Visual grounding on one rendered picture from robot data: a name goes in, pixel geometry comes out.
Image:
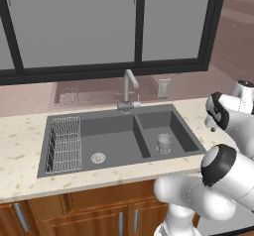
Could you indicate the round metal sink drain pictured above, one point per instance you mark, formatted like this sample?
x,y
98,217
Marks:
x,y
98,157

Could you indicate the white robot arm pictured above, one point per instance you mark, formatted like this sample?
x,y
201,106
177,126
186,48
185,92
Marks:
x,y
198,193

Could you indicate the dark grey double sink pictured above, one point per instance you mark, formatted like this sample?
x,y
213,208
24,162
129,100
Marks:
x,y
115,137

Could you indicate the brown wooden cupboard door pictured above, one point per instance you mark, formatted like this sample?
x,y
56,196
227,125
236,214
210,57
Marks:
x,y
6,220
86,223
149,216

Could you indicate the grey dishwasher front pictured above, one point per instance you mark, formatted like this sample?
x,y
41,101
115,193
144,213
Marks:
x,y
228,221

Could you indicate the clear drinking glass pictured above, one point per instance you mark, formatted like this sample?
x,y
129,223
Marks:
x,y
164,144

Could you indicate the grey metal tap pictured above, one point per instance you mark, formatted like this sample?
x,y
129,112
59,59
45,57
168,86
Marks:
x,y
127,88

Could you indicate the black-framed frosted glass cupboard door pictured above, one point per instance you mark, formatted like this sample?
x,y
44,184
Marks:
x,y
175,18
5,55
76,25

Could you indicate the brown wooden false drawer front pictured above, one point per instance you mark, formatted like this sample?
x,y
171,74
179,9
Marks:
x,y
109,193

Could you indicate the white wall socket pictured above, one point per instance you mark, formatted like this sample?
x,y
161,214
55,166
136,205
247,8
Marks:
x,y
164,88

